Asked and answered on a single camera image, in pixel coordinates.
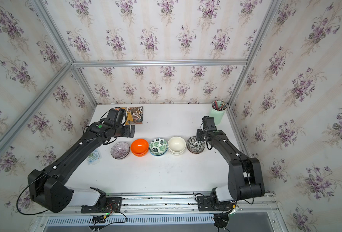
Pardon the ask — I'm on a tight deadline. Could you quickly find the green leaf bowl resting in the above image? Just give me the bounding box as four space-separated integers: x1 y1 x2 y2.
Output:
150 151 167 156

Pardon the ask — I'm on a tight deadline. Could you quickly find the pink striped bowl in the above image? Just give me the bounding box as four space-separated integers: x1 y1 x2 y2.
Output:
110 142 130 160

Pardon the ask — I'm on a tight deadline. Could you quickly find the orange plastic bowl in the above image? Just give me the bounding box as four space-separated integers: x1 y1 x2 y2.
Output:
130 139 149 153
133 151 147 157

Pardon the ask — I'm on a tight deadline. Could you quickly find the aluminium mounting rail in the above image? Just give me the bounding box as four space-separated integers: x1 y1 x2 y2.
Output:
106 191 280 215

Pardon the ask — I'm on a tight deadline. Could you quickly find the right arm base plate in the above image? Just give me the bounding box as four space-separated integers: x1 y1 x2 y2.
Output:
194 194 235 212

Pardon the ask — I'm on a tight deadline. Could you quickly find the small circuit board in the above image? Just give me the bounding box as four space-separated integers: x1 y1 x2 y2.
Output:
91 215 107 224

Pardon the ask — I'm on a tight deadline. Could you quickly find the green leaf bowl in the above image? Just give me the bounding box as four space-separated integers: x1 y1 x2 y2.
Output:
149 138 168 153

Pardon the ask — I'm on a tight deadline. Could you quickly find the white ceramic bowl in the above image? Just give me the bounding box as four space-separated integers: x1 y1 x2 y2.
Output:
168 136 186 155

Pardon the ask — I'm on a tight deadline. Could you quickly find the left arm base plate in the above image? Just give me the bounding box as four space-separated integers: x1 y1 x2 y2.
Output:
81 197 123 214

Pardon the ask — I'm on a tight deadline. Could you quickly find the yellow illustrated children's book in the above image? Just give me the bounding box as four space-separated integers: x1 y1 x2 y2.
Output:
123 106 143 125

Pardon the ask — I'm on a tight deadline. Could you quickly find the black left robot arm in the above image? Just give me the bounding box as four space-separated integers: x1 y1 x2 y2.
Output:
28 107 135 213

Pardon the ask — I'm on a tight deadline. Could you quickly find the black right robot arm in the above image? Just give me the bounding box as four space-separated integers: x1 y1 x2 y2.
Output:
197 116 265 203

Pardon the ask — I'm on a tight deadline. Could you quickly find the black white patterned bowl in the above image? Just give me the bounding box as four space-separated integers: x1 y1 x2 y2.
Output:
186 136 206 154

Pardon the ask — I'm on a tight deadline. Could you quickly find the mint green pen cup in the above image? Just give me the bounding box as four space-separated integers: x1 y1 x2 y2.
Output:
209 100 228 125

